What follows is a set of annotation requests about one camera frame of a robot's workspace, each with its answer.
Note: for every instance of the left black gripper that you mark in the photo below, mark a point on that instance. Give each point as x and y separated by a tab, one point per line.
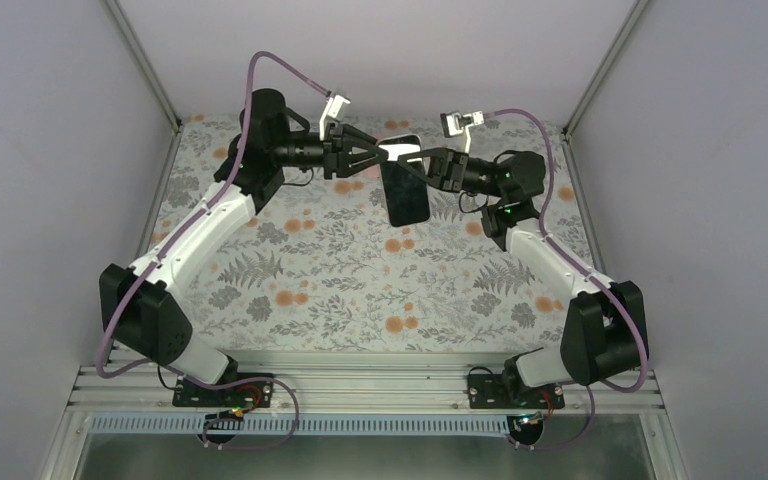
336	150

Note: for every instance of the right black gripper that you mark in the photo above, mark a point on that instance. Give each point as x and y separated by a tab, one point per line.
445	169

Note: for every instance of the black phone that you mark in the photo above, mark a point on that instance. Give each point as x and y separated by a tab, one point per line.
406	196

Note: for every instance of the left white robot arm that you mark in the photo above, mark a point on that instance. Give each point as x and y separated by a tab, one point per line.
140	302

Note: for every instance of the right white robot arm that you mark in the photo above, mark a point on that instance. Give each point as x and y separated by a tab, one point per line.
604	333

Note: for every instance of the pink phone case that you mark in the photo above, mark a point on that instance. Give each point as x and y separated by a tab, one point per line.
373	173

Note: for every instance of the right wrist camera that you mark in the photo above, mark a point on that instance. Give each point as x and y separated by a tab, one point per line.
458	125

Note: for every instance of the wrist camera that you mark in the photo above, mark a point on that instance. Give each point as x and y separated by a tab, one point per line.
333	113
458	125

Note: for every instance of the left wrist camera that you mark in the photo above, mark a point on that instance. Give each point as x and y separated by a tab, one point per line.
333	113

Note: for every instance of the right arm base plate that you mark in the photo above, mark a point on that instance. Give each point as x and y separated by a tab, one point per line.
488	390

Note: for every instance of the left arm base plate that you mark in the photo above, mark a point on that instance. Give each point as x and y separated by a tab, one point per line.
256	392

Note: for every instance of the aluminium mounting rail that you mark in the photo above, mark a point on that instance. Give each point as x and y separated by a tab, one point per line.
324	382

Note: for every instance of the grey slotted cable duct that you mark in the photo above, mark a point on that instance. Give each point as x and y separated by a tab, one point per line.
307	424

